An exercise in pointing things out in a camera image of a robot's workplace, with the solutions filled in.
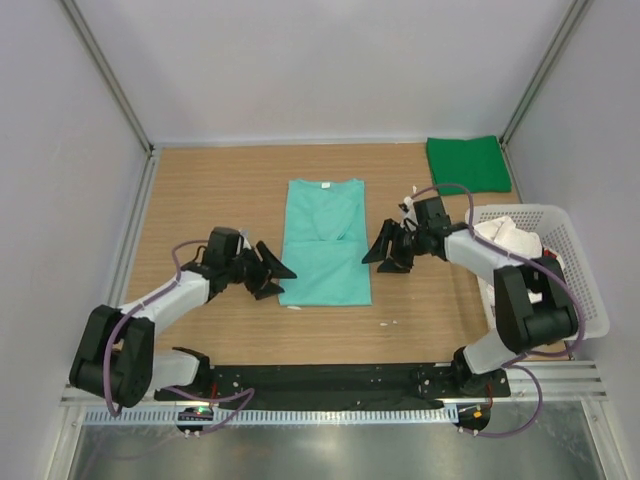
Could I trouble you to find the teal t-shirt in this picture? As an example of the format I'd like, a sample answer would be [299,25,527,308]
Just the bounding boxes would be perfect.
[279,179,372,307]

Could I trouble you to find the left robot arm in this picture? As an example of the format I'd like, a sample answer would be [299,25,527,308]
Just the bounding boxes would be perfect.
[69,227,296,415]

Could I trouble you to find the white slotted cable duct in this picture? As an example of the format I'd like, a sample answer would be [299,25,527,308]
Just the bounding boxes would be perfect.
[83,404,459,427]

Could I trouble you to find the folded green t-shirt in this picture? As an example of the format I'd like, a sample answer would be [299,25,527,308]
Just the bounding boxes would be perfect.
[426,136,512,196]

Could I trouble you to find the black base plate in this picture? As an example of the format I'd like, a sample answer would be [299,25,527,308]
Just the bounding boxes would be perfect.
[179,363,511,412]

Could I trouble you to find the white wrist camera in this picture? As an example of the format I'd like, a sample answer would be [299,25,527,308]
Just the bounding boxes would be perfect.
[399,196,418,231]
[240,230,253,251]

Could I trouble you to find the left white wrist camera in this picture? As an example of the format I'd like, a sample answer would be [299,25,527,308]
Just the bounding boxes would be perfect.
[240,230,253,251]

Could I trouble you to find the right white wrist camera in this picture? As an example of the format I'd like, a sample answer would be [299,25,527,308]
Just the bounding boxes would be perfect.
[399,196,418,231]

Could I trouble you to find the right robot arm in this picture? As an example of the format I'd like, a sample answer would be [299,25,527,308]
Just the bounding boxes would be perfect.
[362,197,584,395]

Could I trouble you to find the white plastic basket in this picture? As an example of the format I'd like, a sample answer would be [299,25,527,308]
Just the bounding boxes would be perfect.
[473,204,610,340]

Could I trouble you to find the white t-shirt in basket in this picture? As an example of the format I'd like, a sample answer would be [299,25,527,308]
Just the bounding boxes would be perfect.
[475,216,565,329]

